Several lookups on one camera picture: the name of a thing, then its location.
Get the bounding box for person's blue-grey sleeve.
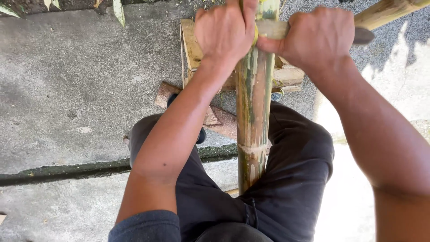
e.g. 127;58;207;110
107;210;182;242

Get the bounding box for pale bamboo pole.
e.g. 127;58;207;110
353;0;430;31

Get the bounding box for person's dark trousers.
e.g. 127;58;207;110
128;100;335;242

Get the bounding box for small pale leaves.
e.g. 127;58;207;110
43;0;63;11

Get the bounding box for wooden plank block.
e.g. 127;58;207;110
179;18;305;94

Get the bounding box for long pale dry leaf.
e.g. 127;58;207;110
112;0;126;28

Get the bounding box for knife with dark handle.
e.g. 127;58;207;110
255;19;375;46

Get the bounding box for pale green leaf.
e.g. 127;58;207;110
0;4;21;19

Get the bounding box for green-brown bamboo pole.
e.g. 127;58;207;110
234;0;281;196

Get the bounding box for rough brown wood piece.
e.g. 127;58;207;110
154;82;273;155

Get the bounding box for person's right hand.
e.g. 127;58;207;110
257;6;355;74

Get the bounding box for person's left hand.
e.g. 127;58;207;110
194;0;259;70

